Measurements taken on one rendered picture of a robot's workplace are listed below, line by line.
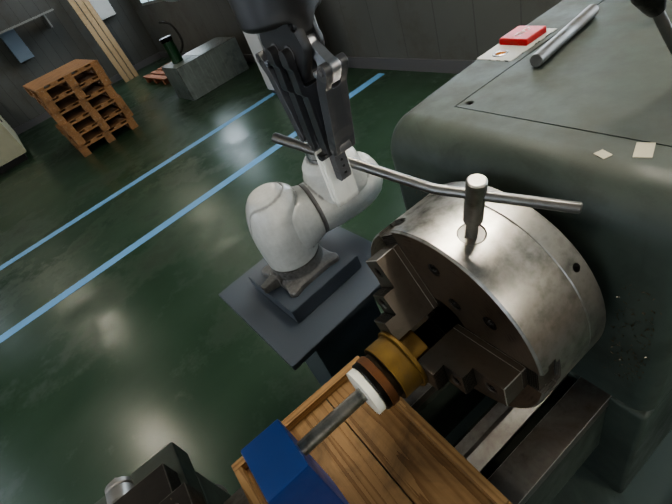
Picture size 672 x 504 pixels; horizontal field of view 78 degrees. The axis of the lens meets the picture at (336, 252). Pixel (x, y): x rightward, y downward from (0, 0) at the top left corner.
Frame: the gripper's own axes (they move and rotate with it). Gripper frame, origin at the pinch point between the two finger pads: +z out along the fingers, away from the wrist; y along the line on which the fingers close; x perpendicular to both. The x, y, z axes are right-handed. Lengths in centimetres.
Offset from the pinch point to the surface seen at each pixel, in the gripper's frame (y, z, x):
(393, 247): 1.0, 14.2, 3.8
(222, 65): -590, 134, 177
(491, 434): 16, 48, 3
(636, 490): 33, 79, 23
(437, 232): 6.8, 10.6, 6.8
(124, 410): -141, 140, -90
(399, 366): 9.7, 23.1, -5.6
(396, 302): 4.5, 19.3, -0.3
